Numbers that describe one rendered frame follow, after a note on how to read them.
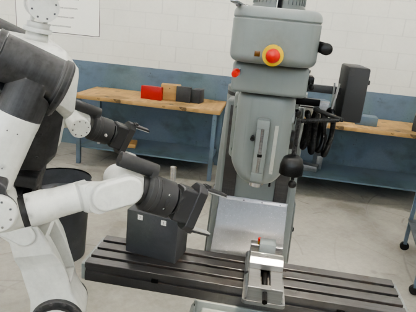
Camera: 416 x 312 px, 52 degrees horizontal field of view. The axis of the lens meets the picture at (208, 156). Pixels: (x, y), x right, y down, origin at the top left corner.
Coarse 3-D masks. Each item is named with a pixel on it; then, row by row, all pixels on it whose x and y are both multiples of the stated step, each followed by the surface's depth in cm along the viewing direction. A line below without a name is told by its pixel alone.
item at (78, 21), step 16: (16, 0) 578; (64, 0) 569; (80, 0) 565; (96, 0) 562; (16, 16) 584; (64, 16) 575; (80, 16) 571; (96, 16) 568; (64, 32) 581; (80, 32) 577; (96, 32) 574
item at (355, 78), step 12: (348, 72) 162; (360, 72) 160; (348, 84) 162; (360, 84) 162; (348, 96) 164; (360, 96) 163; (336, 108) 177; (348, 108) 165; (360, 108) 164; (348, 120) 166; (360, 120) 166
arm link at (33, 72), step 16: (16, 48) 78; (32, 48) 80; (0, 64) 77; (16, 64) 78; (32, 64) 79; (48, 64) 81; (64, 64) 83; (0, 80) 80; (16, 80) 79; (32, 80) 80; (48, 80) 81; (0, 96) 81; (16, 96) 79; (32, 96) 80; (48, 96) 83; (16, 112) 80; (32, 112) 81
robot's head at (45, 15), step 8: (24, 0) 101; (32, 0) 94; (40, 0) 94; (48, 0) 95; (56, 0) 96; (32, 8) 94; (40, 8) 95; (48, 8) 96; (56, 8) 96; (32, 16) 96; (40, 16) 95; (48, 16) 96; (56, 16) 97; (32, 24) 98; (40, 24) 99; (48, 24) 102
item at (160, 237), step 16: (128, 224) 171; (144, 224) 169; (160, 224) 166; (176, 224) 164; (128, 240) 173; (144, 240) 171; (160, 240) 168; (176, 240) 166; (160, 256) 170; (176, 256) 169
